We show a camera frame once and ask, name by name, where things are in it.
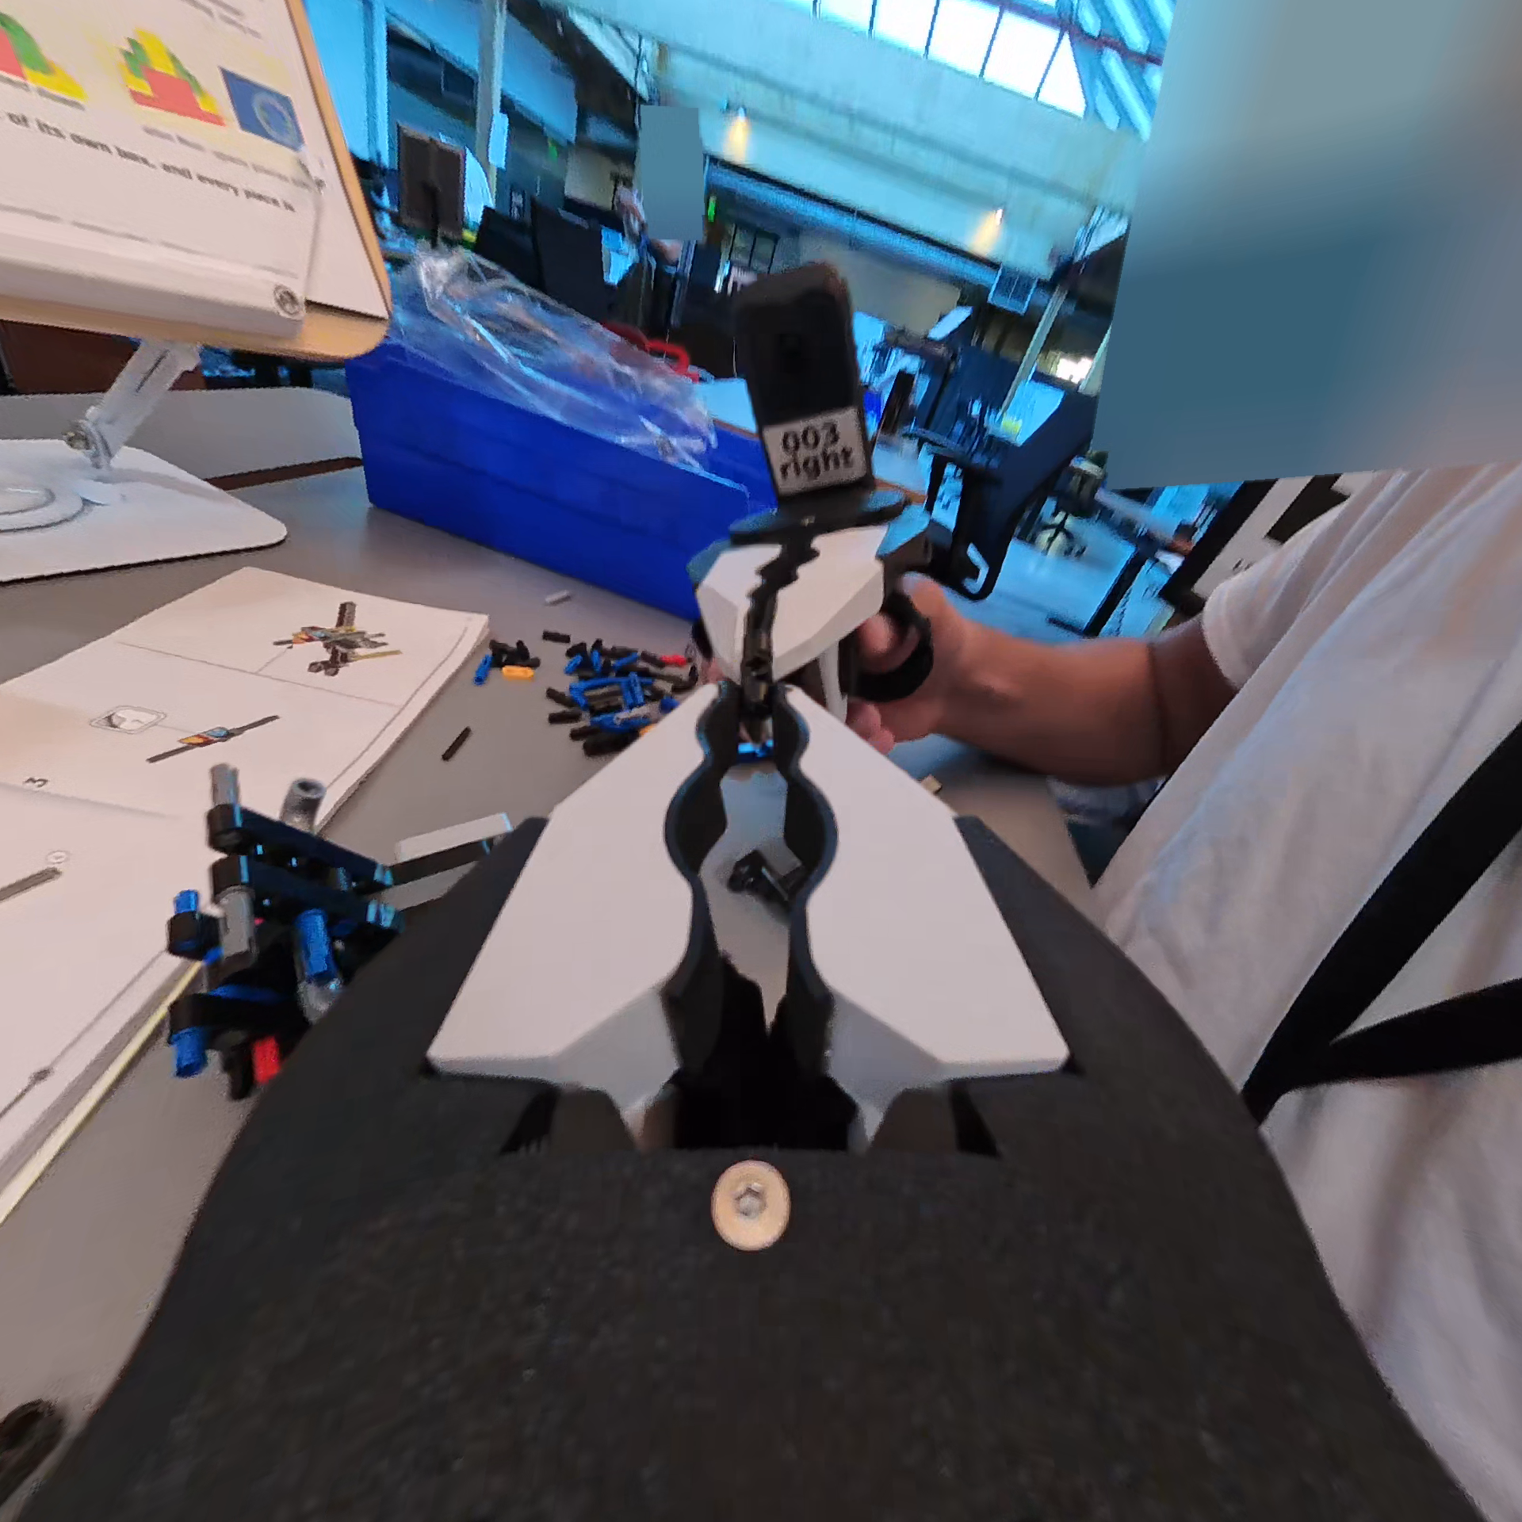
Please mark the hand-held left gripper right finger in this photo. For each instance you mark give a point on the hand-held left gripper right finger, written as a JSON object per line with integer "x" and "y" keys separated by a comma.
{"x": 927, "y": 952}

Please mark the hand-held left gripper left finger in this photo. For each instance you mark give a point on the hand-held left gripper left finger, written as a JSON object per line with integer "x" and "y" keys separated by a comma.
{"x": 571, "y": 952}

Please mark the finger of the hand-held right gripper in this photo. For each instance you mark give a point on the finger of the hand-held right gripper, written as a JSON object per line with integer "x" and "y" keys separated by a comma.
{"x": 726, "y": 606}
{"x": 827, "y": 600}

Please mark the person's right forearm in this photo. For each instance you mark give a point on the person's right forearm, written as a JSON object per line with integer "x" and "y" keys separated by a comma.
{"x": 1094, "y": 703}

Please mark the pile of small lego pins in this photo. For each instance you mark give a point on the pile of small lego pins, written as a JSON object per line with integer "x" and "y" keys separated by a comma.
{"x": 600, "y": 697}

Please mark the black lego pin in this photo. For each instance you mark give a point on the black lego pin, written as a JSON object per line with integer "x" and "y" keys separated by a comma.
{"x": 761, "y": 879}
{"x": 455, "y": 743}

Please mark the black and blue lego assembly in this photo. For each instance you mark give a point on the black and blue lego assembly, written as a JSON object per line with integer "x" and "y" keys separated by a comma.
{"x": 274, "y": 904}

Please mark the open lego instruction booklet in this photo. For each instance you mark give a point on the open lego instruction booklet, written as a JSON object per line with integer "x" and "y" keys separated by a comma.
{"x": 239, "y": 678}

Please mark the person's right hand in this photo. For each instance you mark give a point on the person's right hand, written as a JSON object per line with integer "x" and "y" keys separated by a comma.
{"x": 958, "y": 678}

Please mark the black office chair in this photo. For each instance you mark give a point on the black office chair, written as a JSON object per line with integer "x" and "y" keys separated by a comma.
{"x": 1010, "y": 476}

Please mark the blue plastic bin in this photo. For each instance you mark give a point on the blue plastic bin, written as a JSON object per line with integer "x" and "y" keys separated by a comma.
{"x": 512, "y": 476}

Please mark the clear plastic bag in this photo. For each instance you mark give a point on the clear plastic bag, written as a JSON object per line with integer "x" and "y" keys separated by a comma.
{"x": 535, "y": 339}

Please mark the person in white shirt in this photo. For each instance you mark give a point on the person in white shirt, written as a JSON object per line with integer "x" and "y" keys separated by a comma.
{"x": 1345, "y": 832}

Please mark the white document stand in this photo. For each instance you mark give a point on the white document stand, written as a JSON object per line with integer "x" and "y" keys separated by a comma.
{"x": 131, "y": 500}

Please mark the printed instruction sheet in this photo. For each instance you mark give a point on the printed instruction sheet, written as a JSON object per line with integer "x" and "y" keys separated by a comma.
{"x": 156, "y": 190}

